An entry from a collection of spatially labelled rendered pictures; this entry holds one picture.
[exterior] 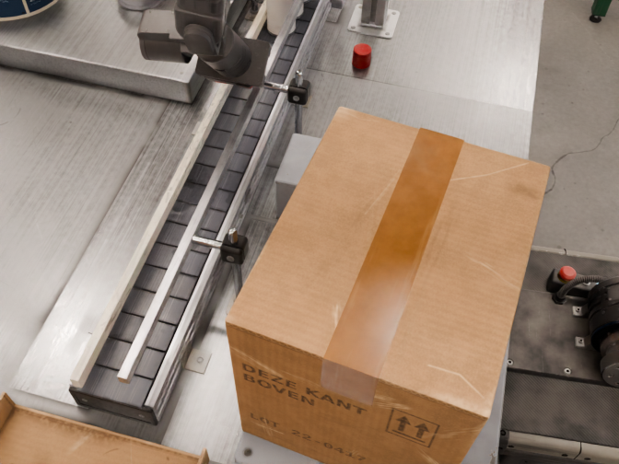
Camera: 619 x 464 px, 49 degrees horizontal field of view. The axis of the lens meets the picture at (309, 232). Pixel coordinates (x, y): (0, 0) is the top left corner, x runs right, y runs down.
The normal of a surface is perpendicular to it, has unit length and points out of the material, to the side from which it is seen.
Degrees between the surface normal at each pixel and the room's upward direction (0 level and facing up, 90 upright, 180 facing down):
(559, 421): 0
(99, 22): 0
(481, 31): 0
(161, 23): 20
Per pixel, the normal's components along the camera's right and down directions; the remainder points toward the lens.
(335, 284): 0.02, -0.59
